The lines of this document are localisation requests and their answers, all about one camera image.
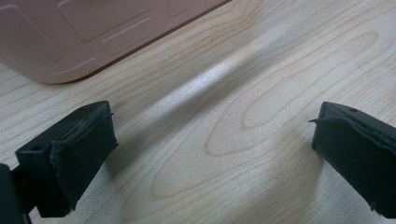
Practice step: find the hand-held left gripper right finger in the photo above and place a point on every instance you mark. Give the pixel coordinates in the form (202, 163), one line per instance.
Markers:
(358, 155)

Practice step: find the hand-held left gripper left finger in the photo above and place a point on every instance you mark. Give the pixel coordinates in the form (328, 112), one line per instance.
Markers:
(71, 155)

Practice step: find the pink plastic container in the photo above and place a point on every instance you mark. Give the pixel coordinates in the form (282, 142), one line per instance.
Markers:
(77, 34)

